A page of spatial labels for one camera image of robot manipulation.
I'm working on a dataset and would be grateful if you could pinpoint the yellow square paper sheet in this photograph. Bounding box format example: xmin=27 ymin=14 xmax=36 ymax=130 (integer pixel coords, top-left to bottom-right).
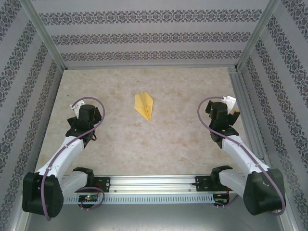
xmin=134 ymin=91 xmax=154 ymax=122

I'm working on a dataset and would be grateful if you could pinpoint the slotted grey cable duct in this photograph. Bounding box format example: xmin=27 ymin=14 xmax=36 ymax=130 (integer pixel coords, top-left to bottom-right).
xmin=63 ymin=194 xmax=215 ymax=205

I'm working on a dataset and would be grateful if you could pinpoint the aluminium frame post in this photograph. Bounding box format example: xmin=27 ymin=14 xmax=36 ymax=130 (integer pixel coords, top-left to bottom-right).
xmin=234 ymin=0 xmax=282 ymax=72
xmin=20 ymin=0 xmax=67 ymax=71

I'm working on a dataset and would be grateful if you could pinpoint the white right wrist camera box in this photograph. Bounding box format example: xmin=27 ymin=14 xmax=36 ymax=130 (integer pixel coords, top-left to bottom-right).
xmin=221 ymin=95 xmax=237 ymax=112

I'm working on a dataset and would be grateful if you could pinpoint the small dark circuit board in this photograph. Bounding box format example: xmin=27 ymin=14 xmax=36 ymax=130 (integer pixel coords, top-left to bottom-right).
xmin=213 ymin=193 xmax=230 ymax=202

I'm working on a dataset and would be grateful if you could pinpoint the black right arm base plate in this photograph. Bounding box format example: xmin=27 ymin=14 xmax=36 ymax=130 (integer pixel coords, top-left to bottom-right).
xmin=195 ymin=175 xmax=218 ymax=193

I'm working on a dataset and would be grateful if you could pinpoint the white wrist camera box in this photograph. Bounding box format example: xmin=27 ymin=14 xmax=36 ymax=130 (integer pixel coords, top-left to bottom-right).
xmin=69 ymin=101 xmax=84 ymax=114
xmin=221 ymin=95 xmax=237 ymax=112

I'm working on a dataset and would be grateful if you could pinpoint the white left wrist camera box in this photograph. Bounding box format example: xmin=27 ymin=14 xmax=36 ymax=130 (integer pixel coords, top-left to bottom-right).
xmin=69 ymin=101 xmax=84 ymax=114

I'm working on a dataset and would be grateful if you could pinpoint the circuit board with green light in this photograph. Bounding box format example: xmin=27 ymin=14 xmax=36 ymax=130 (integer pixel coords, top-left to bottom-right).
xmin=78 ymin=195 xmax=100 ymax=203

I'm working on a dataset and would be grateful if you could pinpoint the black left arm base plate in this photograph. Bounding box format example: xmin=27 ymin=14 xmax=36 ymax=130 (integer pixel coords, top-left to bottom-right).
xmin=92 ymin=177 xmax=111 ymax=193

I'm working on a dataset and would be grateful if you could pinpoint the aluminium mounting rail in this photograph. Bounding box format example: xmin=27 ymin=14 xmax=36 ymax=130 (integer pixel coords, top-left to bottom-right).
xmin=61 ymin=174 xmax=287 ymax=194

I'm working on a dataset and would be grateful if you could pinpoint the aluminium side rail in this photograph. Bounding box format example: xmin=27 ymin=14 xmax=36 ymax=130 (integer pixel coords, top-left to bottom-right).
xmin=227 ymin=66 xmax=274 ymax=174

